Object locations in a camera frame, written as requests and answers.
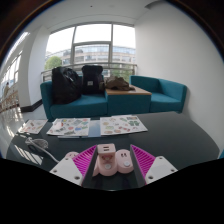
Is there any metal balcony railing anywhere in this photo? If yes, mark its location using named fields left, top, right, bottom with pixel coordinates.
left=40, top=61, right=139, bottom=83

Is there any teal armchair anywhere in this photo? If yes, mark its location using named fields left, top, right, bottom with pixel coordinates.
left=129, top=74, right=188, bottom=114

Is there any teal sofa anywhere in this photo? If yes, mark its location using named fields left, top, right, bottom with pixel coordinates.
left=39, top=75, right=110, bottom=121

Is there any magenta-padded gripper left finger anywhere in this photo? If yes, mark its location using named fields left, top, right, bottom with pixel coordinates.
left=49, top=144, right=101, bottom=191

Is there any large black bag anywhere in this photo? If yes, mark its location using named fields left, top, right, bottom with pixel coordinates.
left=51, top=66, right=84, bottom=105

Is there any person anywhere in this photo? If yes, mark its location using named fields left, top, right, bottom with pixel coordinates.
left=2, top=81, right=11, bottom=100

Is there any wide sticker sheet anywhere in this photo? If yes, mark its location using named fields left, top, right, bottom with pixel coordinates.
left=99, top=114, right=149, bottom=136

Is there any black backpack with label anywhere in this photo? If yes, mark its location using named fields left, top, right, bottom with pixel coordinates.
left=81, top=64, right=106, bottom=96

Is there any sticker sheet with red prints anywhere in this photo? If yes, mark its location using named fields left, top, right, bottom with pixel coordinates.
left=46, top=117, right=92, bottom=138

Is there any pink power strip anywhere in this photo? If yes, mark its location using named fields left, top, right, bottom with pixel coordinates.
left=64, top=149, right=135, bottom=178

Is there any small sticker sheet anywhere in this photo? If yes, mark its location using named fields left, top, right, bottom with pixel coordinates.
left=17, top=118, right=49, bottom=136

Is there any large window frame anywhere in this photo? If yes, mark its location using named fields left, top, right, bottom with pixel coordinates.
left=44, top=22, right=138, bottom=83

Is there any brown jacket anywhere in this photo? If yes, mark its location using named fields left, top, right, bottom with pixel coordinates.
left=104, top=75, right=137, bottom=92

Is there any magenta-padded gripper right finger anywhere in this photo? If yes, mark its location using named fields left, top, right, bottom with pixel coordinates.
left=129, top=143, right=179, bottom=190

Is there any teal table with wooden top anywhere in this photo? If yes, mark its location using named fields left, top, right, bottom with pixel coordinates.
left=105, top=84, right=153, bottom=117

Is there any white power cable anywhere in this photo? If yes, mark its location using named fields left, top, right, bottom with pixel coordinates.
left=24, top=136, right=62, bottom=164

